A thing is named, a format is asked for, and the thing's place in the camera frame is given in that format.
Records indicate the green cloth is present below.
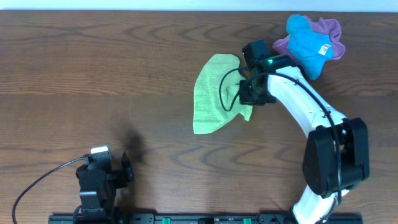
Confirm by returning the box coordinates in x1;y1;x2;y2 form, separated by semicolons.
193;54;253;134

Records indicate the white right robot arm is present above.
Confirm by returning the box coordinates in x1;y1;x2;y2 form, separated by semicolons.
239;53;369;223

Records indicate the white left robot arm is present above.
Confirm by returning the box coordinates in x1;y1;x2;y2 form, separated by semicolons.
73;151;134;223

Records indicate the blue cloth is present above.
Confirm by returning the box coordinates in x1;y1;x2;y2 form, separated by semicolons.
286;14;334;80

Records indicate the purple cloth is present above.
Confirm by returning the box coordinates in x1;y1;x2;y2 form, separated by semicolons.
272;16;346;65

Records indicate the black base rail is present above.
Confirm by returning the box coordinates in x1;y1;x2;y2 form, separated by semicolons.
48;212;363;224

